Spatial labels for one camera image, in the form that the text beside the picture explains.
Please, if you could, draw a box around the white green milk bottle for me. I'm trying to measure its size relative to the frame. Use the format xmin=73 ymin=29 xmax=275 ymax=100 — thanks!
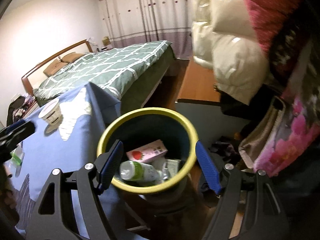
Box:
xmin=119 ymin=160 xmax=161 ymax=183

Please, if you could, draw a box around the pink strawberry milk carton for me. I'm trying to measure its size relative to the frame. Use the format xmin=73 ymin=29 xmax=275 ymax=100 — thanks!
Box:
xmin=126 ymin=140 xmax=168 ymax=163

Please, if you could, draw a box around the clear green cap bottle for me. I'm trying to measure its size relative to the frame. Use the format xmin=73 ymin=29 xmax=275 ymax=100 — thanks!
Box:
xmin=11 ymin=144 xmax=24 ymax=167

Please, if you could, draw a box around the yellow rimmed dark trash bin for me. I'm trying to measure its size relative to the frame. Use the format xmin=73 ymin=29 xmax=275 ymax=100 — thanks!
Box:
xmin=96 ymin=107 xmax=200 ymax=195

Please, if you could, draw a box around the dark clothes pile on nightstand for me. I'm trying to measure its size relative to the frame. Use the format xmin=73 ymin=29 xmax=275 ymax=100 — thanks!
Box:
xmin=7 ymin=93 xmax=35 ymax=126

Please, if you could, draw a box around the white bedside nightstand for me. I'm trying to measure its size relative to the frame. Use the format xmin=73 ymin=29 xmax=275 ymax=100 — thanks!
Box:
xmin=23 ymin=101 xmax=39 ymax=119

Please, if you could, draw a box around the white yogurt cup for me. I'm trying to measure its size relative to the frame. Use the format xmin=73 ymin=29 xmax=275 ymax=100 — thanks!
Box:
xmin=39 ymin=98 xmax=62 ymax=125

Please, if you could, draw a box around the blue patterned tablecloth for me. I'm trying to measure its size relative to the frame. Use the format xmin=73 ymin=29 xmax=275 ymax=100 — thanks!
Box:
xmin=9 ymin=82 xmax=121 ymax=236

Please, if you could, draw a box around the wooden headboard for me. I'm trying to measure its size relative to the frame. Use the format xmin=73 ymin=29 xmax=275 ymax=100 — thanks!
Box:
xmin=21 ymin=40 xmax=93 ymax=94

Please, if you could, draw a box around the brown left pillow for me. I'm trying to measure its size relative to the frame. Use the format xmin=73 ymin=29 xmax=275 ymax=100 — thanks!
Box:
xmin=43 ymin=61 xmax=68 ymax=77

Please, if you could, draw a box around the brown pillow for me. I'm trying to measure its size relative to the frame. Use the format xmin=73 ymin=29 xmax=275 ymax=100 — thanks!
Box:
xmin=61 ymin=52 xmax=84 ymax=63
xmin=43 ymin=61 xmax=68 ymax=77

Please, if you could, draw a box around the wooden desk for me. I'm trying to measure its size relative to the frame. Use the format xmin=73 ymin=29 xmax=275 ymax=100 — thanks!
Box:
xmin=176 ymin=58 xmax=220 ymax=106

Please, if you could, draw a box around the pink floral bag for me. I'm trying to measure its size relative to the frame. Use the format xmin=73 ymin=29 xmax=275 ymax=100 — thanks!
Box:
xmin=239 ymin=41 xmax=319 ymax=177

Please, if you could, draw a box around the bed with green plaid duvet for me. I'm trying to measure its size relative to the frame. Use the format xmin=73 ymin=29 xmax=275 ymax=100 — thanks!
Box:
xmin=33 ymin=40 xmax=175 ymax=113

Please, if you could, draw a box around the brown right pillow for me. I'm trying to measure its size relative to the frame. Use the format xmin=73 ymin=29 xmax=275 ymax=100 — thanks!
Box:
xmin=61 ymin=52 xmax=84 ymax=63

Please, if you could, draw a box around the yellow tissue box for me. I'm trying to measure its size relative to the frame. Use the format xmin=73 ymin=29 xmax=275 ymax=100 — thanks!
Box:
xmin=102 ymin=36 xmax=111 ymax=46

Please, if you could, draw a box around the cream puffer jacket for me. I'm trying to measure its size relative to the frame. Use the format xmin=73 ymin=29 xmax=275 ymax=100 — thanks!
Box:
xmin=191 ymin=0 xmax=268 ymax=105

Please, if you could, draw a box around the pink white striped curtain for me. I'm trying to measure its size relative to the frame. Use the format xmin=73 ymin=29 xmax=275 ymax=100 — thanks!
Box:
xmin=98 ymin=0 xmax=193 ymax=59

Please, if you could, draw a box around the red puffer jacket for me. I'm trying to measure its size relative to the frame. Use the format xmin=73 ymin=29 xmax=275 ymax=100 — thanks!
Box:
xmin=245 ymin=0 xmax=299 ymax=55

